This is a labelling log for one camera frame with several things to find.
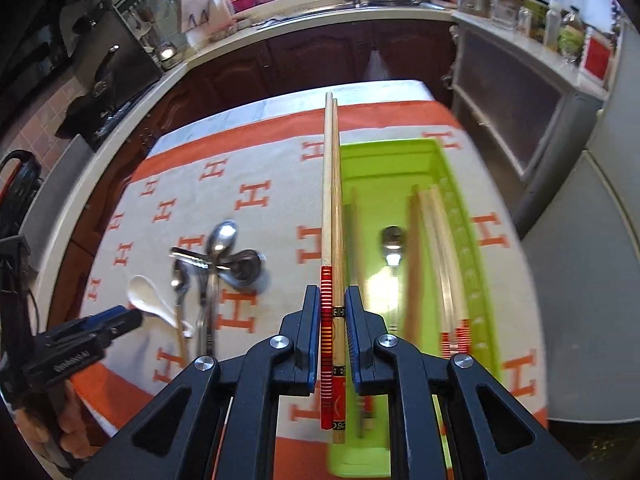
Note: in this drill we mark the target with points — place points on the person's left hand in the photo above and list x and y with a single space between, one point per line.
75 430

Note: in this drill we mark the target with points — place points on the orange and white printed blanket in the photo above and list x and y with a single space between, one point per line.
280 180

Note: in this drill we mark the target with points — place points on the hanging clear plastic bag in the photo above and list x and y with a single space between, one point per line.
378 65

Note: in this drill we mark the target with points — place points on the grey cabinet frosted doors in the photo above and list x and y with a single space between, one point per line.
510 105

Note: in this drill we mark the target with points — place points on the glass jar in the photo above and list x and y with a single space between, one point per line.
504 7

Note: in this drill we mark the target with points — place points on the clear plastic bottle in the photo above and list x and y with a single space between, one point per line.
553 25

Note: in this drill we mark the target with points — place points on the white cutting board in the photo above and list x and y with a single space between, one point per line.
200 7

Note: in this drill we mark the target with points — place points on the metal fork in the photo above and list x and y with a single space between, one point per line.
202 300

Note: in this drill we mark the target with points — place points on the small metal spoon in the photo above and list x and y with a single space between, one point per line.
392 240
178 280

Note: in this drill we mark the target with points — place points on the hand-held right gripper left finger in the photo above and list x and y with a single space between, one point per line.
312 340

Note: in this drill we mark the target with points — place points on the green packet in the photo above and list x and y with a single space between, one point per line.
571 37

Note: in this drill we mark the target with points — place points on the large metal spoon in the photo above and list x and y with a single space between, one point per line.
222 237

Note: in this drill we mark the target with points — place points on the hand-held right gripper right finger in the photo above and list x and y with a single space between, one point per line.
351 340

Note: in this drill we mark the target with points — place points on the white ceramic spoon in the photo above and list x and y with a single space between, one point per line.
142 292

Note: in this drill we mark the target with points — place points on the black gas stove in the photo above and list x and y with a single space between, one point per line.
100 120

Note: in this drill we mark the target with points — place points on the red box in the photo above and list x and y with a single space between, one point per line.
596 55

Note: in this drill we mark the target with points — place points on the dark metal stove shield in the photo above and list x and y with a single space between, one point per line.
125 50

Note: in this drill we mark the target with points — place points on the green plastic tray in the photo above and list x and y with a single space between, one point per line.
370 170

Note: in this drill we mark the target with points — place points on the plain brown wooden chopstick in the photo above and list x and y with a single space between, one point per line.
414 260
181 340

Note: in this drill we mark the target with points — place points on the white kitchen countertop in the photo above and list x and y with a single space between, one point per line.
225 45

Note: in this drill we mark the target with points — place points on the black red-trimmed kitchen appliance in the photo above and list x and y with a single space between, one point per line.
20 180

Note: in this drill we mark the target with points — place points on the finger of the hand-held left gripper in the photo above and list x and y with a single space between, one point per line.
100 320

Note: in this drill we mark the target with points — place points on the small metal teapot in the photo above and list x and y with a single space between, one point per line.
167 53

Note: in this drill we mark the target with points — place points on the white chopstick red striped end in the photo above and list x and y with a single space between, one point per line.
452 270
435 270
327 185

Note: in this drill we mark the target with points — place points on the dark wooden kitchen cabinets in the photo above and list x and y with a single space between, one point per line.
300 60

